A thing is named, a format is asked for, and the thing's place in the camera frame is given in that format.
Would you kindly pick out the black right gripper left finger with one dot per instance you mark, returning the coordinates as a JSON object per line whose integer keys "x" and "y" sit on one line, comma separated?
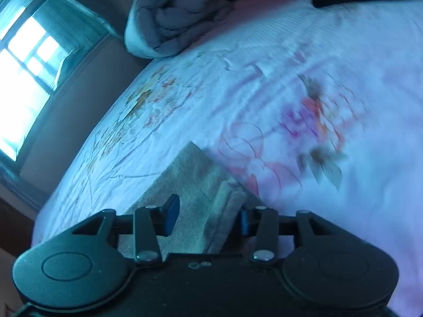
{"x": 144, "y": 225}

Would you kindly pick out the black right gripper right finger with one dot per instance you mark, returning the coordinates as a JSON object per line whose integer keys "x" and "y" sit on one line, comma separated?
{"x": 265, "y": 225}

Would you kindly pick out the grey-brown fleece pants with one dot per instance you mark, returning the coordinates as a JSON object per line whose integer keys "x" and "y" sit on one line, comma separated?
{"x": 210, "y": 199}

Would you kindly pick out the white floral bed sheet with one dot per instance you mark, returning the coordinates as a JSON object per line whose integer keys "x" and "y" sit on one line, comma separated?
{"x": 309, "y": 109}

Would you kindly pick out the grey folded quilt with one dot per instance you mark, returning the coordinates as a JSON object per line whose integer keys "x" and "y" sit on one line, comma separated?
{"x": 164, "y": 28}

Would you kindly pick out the window with metal frame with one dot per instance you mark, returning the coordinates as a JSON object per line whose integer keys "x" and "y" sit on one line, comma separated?
{"x": 42, "y": 42}

